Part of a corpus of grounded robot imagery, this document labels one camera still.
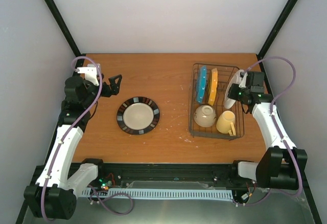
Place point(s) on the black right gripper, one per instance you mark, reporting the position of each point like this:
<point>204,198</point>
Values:
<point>231,94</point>

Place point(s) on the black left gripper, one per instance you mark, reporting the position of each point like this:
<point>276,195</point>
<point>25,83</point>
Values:
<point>114,89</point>

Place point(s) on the white blue striped plate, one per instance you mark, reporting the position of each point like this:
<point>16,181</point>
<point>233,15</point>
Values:
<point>235,79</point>

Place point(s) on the orange polka dot plate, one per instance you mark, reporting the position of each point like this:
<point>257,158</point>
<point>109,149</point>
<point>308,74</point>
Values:
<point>213,85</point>

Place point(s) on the yellow ceramic mug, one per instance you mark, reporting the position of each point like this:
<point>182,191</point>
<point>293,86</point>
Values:
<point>226,123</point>

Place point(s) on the teal polka dot plate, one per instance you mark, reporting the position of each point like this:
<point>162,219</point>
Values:
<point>201,84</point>

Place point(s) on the black striped plate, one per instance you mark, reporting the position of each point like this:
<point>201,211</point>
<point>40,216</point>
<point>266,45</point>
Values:
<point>138,116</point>

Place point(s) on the cream ceramic bowl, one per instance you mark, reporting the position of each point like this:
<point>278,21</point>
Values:
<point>205,116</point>

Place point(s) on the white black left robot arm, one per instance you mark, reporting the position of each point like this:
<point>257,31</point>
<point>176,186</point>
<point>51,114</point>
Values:
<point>54,194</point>

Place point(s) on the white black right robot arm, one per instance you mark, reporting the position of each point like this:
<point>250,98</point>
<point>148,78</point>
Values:
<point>283,163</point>

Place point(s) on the metal floor plate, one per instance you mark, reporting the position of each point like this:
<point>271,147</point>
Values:
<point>277,208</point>

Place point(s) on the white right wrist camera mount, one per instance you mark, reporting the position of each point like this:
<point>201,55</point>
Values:
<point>243,76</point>

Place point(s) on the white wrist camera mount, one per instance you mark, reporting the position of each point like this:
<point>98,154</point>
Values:
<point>90,73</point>
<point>243,76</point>

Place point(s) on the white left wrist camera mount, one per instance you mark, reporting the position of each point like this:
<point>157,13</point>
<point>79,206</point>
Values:
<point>90,73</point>

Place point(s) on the dark wire dish rack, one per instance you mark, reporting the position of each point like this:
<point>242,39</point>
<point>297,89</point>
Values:
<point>225,74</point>

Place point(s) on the black aluminium frame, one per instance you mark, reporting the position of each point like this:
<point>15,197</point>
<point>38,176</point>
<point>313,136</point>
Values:
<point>146,170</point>

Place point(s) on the white slotted cable duct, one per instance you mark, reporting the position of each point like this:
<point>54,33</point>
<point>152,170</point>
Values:
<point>160,194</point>

